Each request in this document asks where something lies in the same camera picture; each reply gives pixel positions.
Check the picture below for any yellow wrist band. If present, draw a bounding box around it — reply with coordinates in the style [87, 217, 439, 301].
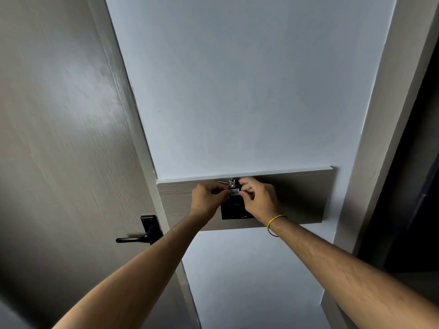
[267, 215, 287, 237]

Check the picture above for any wooden wall panel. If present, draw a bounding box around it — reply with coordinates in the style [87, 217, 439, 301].
[156, 166, 337, 232]

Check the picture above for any silver key bunch with tag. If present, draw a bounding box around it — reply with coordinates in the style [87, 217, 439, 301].
[217, 178, 241, 198]

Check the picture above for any person's left hand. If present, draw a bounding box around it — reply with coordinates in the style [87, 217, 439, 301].
[190, 182, 231, 219]

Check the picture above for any grey wooden door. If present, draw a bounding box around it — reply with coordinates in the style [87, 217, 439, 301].
[0, 0, 193, 329]

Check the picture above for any black wall card switch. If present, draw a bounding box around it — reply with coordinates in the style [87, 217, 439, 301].
[220, 198, 256, 220]

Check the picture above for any person's right hand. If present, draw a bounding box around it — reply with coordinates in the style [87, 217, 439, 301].
[238, 177, 283, 226]

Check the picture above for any person's left forearm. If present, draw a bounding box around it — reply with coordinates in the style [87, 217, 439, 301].
[52, 212, 216, 329]

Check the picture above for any person's right forearm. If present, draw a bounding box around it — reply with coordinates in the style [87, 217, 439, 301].
[268, 216, 439, 329]

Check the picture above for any black door handle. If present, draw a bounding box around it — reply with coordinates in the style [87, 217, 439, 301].
[115, 215, 164, 246]

